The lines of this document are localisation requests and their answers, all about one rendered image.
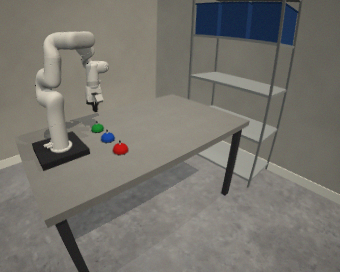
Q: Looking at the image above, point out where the blue dome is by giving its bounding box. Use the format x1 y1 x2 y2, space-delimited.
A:
101 130 115 143

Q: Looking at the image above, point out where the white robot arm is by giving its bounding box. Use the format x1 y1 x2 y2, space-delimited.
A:
35 32 109 153

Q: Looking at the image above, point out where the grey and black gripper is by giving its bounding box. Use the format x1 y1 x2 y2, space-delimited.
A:
85 84 102 112

